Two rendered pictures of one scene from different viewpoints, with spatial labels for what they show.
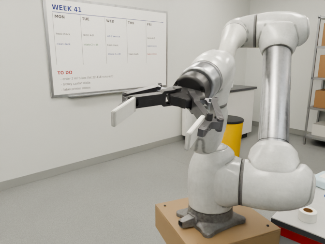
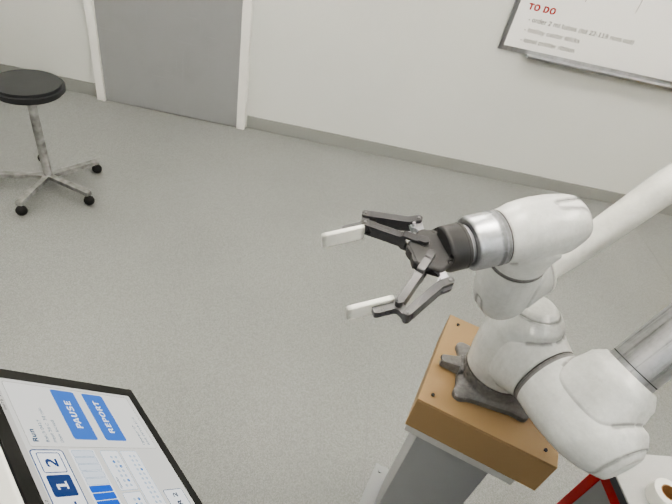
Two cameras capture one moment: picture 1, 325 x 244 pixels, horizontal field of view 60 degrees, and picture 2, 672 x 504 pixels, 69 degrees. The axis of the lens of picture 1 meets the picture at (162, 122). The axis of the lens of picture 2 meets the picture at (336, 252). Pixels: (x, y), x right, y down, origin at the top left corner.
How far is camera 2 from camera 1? 0.49 m
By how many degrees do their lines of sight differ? 42
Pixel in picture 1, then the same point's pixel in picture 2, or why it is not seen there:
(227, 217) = (497, 398)
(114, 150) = (556, 177)
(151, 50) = not seen: outside the picture
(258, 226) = (532, 441)
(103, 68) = (621, 21)
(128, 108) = (349, 235)
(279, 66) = not seen: outside the picture
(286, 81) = not seen: outside the picture
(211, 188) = (491, 353)
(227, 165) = (527, 345)
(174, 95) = (410, 247)
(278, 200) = (553, 436)
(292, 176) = (592, 429)
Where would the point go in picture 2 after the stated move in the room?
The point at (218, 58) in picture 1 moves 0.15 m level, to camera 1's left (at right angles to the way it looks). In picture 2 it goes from (530, 223) to (452, 174)
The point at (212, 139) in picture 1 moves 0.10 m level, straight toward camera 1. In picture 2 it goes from (492, 307) to (454, 324)
